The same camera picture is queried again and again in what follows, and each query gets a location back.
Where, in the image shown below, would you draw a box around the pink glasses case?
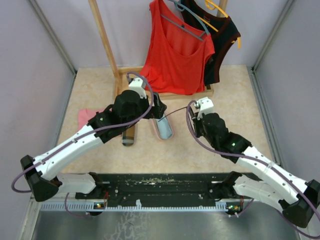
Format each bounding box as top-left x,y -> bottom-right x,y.
150,116 -> 174,140

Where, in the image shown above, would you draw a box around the grey-blue plastic hanger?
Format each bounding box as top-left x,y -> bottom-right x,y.
160,0 -> 210,42

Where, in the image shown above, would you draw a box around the plaid brown glasses case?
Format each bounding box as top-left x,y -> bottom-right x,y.
121,125 -> 136,147

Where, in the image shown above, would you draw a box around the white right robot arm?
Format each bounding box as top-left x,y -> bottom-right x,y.
186,106 -> 320,228

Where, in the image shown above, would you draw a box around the black frame sunglasses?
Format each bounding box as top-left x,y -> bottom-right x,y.
158,106 -> 187,122

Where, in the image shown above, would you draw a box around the folded pink t-shirt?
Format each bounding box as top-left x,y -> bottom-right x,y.
77,108 -> 104,131

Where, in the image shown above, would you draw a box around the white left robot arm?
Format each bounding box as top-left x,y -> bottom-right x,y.
20,90 -> 167,202

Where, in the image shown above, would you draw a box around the light blue cloth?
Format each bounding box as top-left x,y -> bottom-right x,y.
156,118 -> 173,140

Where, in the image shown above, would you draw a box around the red tank top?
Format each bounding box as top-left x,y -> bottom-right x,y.
140,0 -> 215,95

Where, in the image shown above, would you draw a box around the wooden clothes rack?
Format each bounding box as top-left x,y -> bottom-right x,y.
88,0 -> 214,100

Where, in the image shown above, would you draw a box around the black maroon-trimmed tank top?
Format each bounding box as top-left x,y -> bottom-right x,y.
181,0 -> 241,86

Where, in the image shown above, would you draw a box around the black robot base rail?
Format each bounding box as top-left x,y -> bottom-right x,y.
75,171 -> 249,216

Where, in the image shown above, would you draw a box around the yellow plastic hanger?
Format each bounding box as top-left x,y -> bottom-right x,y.
200,0 -> 242,50

